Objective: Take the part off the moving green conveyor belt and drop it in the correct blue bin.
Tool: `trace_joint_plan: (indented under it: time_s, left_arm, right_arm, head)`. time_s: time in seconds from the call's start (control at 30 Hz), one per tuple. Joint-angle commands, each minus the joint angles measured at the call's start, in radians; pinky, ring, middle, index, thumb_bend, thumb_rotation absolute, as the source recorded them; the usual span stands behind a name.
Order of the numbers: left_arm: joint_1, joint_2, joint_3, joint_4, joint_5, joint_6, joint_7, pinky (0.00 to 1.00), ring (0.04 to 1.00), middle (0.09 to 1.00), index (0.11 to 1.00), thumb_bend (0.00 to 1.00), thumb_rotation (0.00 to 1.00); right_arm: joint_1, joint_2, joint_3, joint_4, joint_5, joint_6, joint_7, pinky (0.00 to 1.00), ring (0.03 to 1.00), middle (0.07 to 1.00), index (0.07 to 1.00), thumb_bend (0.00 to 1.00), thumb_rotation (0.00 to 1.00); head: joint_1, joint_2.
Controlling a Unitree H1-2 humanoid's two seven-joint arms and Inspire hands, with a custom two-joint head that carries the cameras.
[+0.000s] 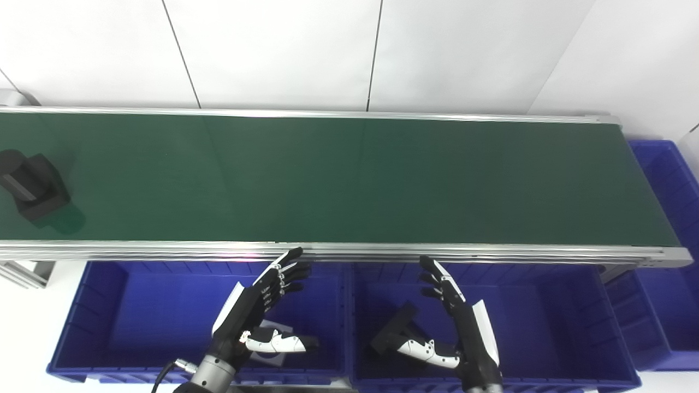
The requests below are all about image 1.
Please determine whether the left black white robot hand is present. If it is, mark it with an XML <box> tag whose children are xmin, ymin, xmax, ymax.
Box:
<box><xmin>210</xmin><ymin>247</ymin><xmax>319</xmax><ymax>368</ymax></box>

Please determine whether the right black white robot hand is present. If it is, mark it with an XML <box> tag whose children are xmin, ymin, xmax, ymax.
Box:
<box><xmin>396</xmin><ymin>256</ymin><xmax>503</xmax><ymax>390</ymax></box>

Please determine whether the black cylindrical block part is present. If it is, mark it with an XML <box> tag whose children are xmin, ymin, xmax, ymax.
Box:
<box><xmin>0</xmin><ymin>149</ymin><xmax>72</xmax><ymax>222</ymax></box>

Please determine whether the blue plastic bin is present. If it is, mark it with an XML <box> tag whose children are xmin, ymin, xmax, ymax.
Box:
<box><xmin>46</xmin><ymin>261</ymin><xmax>351</xmax><ymax>386</ymax></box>
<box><xmin>347</xmin><ymin>262</ymin><xmax>643</xmax><ymax>393</ymax></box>
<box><xmin>603</xmin><ymin>140</ymin><xmax>699</xmax><ymax>372</ymax></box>

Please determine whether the green conveyor belt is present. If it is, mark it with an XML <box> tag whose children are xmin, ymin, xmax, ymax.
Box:
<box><xmin>0</xmin><ymin>105</ymin><xmax>694</xmax><ymax>269</ymax></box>
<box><xmin>0</xmin><ymin>112</ymin><xmax>681</xmax><ymax>247</ymax></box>

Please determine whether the aluminium conveyor leg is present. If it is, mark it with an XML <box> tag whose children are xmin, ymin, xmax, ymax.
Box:
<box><xmin>0</xmin><ymin>260</ymin><xmax>56</xmax><ymax>289</ymax></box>

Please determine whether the black angular bracket part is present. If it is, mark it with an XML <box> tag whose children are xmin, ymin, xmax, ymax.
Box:
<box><xmin>370</xmin><ymin>302</ymin><xmax>439</xmax><ymax>359</ymax></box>

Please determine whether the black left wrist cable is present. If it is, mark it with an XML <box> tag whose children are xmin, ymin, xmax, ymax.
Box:
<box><xmin>151</xmin><ymin>359</ymin><xmax>198</xmax><ymax>393</ymax></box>

